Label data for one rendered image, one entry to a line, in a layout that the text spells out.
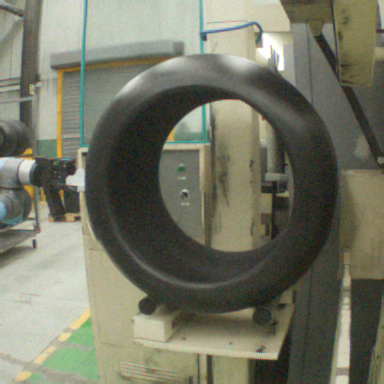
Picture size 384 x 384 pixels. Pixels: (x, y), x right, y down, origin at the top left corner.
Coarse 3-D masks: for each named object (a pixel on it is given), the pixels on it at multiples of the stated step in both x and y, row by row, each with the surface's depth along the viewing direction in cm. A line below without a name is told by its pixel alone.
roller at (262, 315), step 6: (270, 300) 107; (276, 300) 109; (258, 306) 104; (264, 306) 103; (270, 306) 104; (276, 306) 109; (258, 312) 102; (264, 312) 101; (270, 312) 101; (258, 318) 102; (264, 318) 102; (270, 318) 101; (258, 324) 102; (264, 324) 102
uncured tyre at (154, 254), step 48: (144, 96) 100; (192, 96) 126; (240, 96) 94; (288, 96) 93; (96, 144) 106; (144, 144) 132; (288, 144) 92; (96, 192) 107; (144, 192) 134; (336, 192) 95; (144, 240) 130; (192, 240) 133; (288, 240) 94; (144, 288) 107; (192, 288) 102; (240, 288) 98; (288, 288) 102
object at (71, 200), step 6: (66, 192) 744; (72, 192) 743; (78, 192) 749; (66, 198) 746; (72, 198) 744; (78, 198) 750; (66, 204) 747; (72, 204) 745; (78, 204) 751; (66, 210) 749; (72, 210) 746; (78, 210) 751; (48, 216) 745; (60, 216) 744; (66, 216) 744; (72, 216) 744; (78, 216) 789
